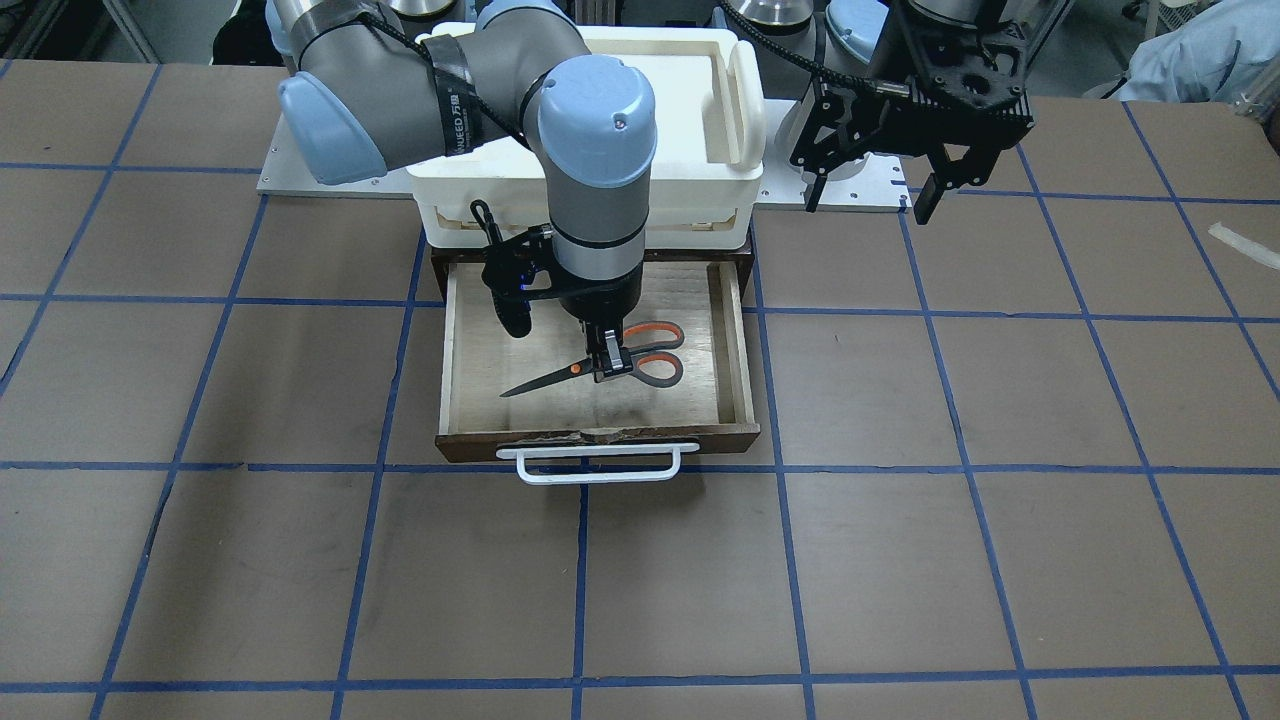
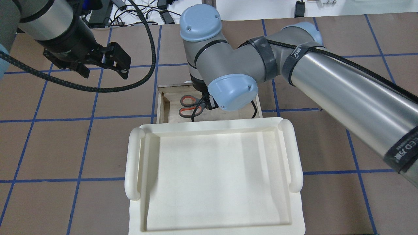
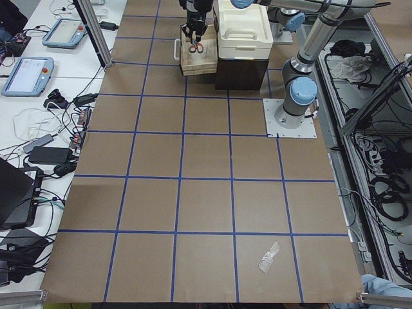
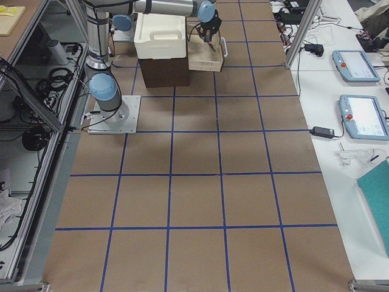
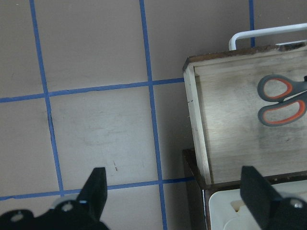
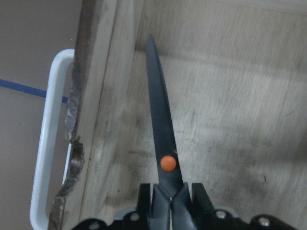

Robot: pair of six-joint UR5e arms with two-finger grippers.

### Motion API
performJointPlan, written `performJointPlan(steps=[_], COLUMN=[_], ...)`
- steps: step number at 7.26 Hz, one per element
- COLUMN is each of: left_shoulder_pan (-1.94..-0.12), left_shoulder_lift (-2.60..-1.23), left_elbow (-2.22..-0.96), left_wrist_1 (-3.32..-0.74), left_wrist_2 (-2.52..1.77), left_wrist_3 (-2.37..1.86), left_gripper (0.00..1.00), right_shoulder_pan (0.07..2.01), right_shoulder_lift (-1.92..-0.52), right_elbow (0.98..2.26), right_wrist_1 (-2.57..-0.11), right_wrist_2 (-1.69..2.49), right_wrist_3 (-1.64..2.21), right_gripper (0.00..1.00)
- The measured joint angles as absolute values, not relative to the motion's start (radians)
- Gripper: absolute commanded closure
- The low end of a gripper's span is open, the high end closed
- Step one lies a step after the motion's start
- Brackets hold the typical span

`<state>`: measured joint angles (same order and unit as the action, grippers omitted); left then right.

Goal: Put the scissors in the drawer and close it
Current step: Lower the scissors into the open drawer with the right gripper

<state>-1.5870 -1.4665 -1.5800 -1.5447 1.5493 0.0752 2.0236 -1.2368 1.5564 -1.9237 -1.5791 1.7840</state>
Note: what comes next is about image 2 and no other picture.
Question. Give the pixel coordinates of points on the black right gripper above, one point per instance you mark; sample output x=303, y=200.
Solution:
x=207, y=103

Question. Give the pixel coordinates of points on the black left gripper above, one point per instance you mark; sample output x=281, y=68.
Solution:
x=69, y=39

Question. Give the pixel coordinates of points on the orange grey scissors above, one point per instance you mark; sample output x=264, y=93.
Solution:
x=190, y=103

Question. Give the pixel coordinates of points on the wooden drawer white handle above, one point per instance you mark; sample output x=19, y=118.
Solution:
x=176, y=103

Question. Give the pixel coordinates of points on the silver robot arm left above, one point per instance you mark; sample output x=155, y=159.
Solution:
x=40, y=19

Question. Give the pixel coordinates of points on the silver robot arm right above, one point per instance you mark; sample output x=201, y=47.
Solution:
x=380, y=113

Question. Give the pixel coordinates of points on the white plastic tray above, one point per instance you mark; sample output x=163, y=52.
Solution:
x=227, y=177

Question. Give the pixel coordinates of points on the black power adapter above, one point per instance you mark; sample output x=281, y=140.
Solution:
x=299, y=9

